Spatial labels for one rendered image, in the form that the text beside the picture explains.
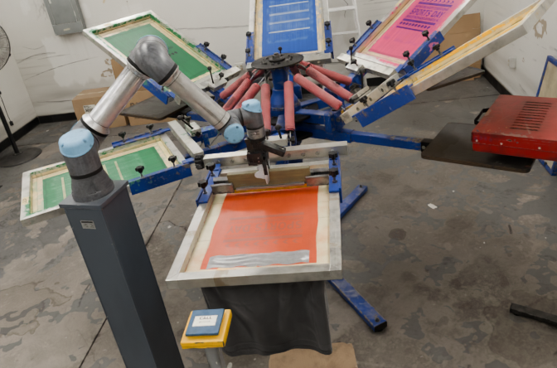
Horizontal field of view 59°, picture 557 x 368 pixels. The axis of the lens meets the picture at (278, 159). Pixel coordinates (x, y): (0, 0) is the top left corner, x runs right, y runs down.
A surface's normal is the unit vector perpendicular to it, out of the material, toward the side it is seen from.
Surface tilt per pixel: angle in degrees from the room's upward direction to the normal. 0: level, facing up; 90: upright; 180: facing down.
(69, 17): 90
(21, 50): 90
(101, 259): 90
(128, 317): 90
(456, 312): 0
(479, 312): 0
